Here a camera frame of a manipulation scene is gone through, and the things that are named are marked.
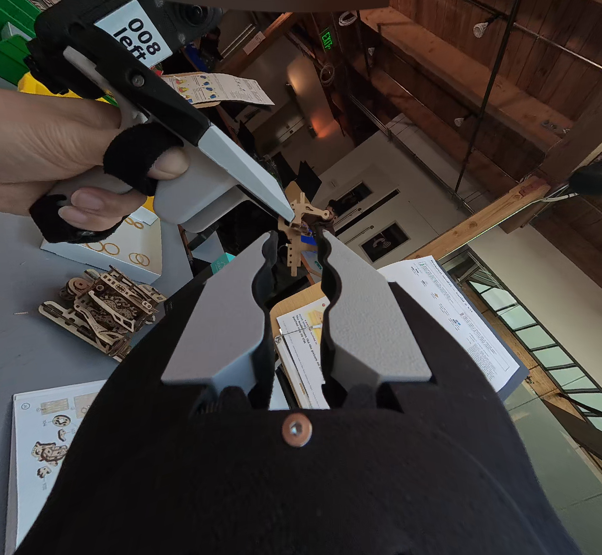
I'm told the folded paper leaflet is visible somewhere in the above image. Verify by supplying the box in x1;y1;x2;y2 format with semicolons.
162;73;276;109

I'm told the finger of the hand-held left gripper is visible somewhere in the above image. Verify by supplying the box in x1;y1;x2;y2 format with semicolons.
197;123;297;223

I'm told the wooden clipboard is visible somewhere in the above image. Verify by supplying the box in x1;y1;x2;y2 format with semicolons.
269;281;325;330

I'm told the white clipped paper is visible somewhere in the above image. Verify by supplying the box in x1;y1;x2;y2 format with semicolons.
277;296;332;410

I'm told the white printed instruction sheet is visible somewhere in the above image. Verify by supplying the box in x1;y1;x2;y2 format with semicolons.
378;256;523;393

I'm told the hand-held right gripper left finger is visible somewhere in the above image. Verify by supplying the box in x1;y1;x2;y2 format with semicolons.
161;230;279;410

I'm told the assembled wooden gear model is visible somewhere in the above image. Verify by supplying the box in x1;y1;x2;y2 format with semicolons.
39;266;167;360

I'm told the stack of green bins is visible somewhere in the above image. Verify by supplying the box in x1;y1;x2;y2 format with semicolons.
0;0;78;90

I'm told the small wooden model part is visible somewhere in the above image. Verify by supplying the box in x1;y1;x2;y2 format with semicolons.
277;192;332;278

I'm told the yellow plastic bin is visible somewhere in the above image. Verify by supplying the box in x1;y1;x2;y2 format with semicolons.
18;71;57;95

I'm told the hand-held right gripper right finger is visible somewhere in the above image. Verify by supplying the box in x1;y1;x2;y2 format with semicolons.
316;230;433;410

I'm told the person's left hand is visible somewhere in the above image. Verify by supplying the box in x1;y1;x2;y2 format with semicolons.
0;87;191;232

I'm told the white box with gold rings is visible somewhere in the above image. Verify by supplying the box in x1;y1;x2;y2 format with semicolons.
40;207;163;285

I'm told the model instruction booklet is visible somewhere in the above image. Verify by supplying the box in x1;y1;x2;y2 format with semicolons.
5;378;108;555

